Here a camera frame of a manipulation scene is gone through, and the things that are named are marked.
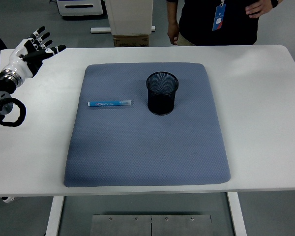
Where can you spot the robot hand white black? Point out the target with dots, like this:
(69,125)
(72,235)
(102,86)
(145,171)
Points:
(17,57)

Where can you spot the blue marker pen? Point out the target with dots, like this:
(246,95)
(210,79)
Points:
(105,103)

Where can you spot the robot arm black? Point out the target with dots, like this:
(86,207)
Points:
(0,86)

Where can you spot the black mesh pen holder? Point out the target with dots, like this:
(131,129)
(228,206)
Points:
(161,103)

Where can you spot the person's right hand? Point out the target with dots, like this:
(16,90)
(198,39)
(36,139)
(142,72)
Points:
(173,33)

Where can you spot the person's hand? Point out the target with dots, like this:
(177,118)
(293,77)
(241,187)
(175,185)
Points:
(258,8)
(173,33)

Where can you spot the person's left hand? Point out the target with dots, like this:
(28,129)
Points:
(258,8)

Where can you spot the white appliance with dark slot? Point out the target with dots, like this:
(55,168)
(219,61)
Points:
(81,11)

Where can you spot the white base bar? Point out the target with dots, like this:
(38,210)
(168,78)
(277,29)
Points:
(98,30)

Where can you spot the brown cardboard box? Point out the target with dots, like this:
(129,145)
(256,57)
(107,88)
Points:
(131,40)

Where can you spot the small white black object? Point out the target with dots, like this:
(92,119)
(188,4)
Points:
(8,199)

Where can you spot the blue-grey textured mat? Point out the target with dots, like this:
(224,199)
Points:
(137,147)

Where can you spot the white table leg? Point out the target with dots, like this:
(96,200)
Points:
(54,216)
(237,216)

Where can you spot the person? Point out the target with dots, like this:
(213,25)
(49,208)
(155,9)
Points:
(201,27)

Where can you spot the grey metal plate with screws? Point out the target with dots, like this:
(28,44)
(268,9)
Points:
(123,226)

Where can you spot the white pedestal column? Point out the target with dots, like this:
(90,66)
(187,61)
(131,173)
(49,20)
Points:
(131,17)

